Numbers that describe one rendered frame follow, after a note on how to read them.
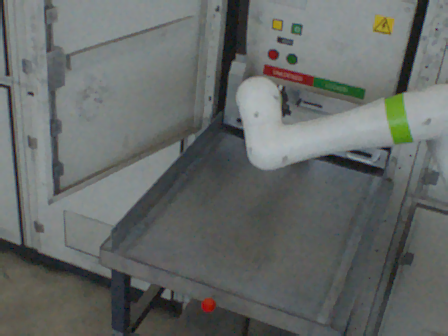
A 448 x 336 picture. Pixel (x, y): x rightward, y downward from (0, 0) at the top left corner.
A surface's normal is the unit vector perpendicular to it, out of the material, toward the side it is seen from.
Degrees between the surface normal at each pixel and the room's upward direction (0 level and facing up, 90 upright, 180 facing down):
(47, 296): 0
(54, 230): 90
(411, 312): 90
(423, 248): 90
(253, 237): 0
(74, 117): 90
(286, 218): 0
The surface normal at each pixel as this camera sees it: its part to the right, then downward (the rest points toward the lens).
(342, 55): -0.37, 0.47
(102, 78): 0.77, 0.40
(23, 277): 0.09, -0.84
